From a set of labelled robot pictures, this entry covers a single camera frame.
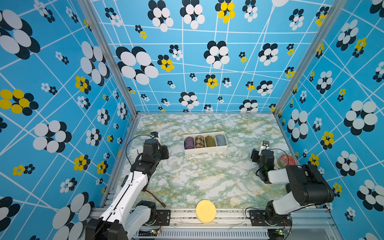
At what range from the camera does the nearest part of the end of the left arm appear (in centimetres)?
57

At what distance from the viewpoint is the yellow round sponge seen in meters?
0.73

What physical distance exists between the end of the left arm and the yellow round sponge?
1.05 feet
